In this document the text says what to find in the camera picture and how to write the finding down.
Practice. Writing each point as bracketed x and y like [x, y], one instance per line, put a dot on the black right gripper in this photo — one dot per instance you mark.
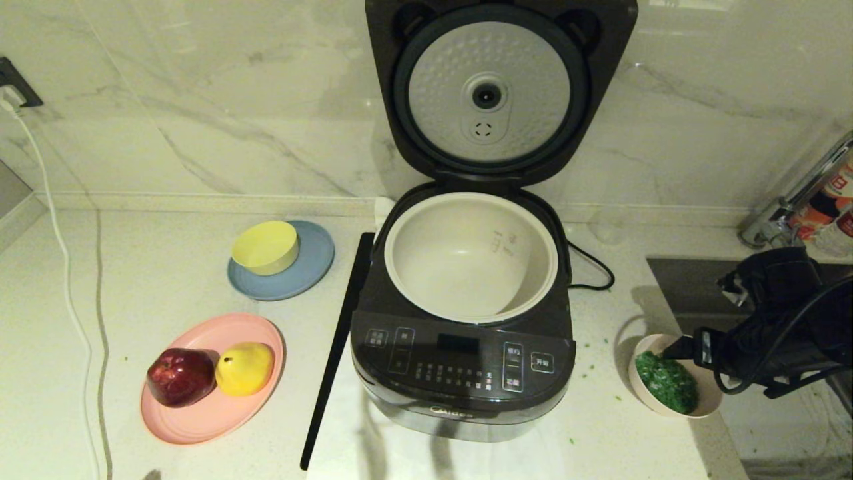
[723, 353]

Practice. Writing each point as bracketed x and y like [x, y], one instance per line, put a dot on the pale pink bowl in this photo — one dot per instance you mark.
[706, 403]

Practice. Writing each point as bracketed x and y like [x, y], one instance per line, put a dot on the black rice cooker lid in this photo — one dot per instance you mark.
[486, 66]

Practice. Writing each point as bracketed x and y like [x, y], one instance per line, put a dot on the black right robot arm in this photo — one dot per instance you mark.
[786, 340]

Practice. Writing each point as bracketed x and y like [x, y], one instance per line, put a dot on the black rice cooker body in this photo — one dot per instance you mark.
[466, 380]

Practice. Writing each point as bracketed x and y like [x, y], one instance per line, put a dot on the white inner pot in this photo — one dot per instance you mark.
[466, 266]

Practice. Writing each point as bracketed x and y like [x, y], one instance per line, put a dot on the yellow bowl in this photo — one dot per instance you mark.
[266, 248]

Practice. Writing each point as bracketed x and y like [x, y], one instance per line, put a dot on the stainless steel sink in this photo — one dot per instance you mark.
[686, 286]

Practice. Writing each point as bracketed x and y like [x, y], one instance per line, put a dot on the white cloth in sink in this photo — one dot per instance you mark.
[766, 426]

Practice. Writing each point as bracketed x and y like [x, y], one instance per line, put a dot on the chrome faucet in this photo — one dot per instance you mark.
[766, 230]

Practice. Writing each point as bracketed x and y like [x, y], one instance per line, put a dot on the red white label bottle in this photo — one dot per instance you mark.
[826, 200]

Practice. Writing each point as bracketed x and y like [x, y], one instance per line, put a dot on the black tray edge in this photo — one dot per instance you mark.
[333, 366]

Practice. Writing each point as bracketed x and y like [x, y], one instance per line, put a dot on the blue plate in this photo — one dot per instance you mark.
[306, 273]

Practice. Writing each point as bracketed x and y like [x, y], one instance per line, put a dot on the yellow pear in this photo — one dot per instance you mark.
[244, 368]

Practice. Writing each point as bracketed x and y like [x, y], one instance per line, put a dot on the pink plate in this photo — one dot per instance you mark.
[200, 420]

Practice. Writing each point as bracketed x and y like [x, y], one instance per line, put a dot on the red apple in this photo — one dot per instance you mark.
[178, 376]

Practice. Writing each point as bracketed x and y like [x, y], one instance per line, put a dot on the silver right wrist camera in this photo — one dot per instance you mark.
[732, 285]

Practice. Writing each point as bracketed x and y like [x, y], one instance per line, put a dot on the black wall socket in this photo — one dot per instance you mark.
[16, 80]

